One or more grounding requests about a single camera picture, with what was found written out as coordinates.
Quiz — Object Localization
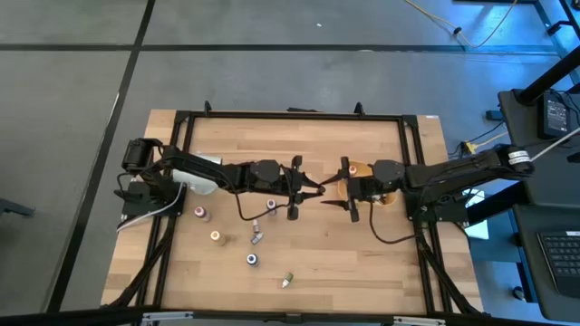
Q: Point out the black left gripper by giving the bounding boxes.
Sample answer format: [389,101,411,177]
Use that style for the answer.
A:
[235,155,326,222]

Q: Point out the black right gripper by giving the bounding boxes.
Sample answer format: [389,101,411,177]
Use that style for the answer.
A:
[318,156,408,225]

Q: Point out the yellow plastic bin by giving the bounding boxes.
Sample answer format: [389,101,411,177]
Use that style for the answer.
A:
[336,158,401,207]

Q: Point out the white box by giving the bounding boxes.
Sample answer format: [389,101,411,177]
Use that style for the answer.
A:
[171,155,224,196]

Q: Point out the black desk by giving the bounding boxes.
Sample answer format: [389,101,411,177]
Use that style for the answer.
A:
[497,88,580,323]

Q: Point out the black power brick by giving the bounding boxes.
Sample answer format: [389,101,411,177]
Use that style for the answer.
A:
[537,91,573,140]

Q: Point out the black keyboard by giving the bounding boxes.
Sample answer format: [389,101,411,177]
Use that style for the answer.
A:
[536,229,580,301]

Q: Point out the black pole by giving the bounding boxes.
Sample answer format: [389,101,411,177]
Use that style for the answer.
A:
[516,57,580,106]

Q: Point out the black rig beam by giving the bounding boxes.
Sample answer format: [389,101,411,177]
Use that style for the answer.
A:
[0,305,580,326]

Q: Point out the dark chair base leg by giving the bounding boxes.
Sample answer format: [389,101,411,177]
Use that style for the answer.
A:
[0,197,35,218]

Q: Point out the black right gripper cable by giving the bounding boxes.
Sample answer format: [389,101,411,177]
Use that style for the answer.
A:
[368,201,425,245]

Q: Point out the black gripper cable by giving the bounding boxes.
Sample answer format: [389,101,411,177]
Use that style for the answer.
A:
[233,180,294,223]
[368,201,425,245]

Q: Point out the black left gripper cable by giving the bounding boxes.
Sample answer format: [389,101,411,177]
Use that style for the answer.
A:
[233,180,294,223]

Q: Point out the black aluminium table frame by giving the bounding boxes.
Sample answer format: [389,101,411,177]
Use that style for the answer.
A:
[101,100,484,318]

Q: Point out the yellow plug with cable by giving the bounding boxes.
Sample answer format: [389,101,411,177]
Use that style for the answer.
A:
[460,130,509,156]

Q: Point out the silver metal bracket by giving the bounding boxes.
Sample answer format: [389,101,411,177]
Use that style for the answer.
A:
[392,315,448,326]
[140,311,194,325]

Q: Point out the yellow extension cord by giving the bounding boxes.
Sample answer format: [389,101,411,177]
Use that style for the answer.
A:
[402,0,518,49]

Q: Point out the white desk cable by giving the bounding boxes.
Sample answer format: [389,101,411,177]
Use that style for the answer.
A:
[529,125,580,163]

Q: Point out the black table leg frame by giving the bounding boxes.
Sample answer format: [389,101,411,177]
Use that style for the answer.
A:
[533,0,580,62]

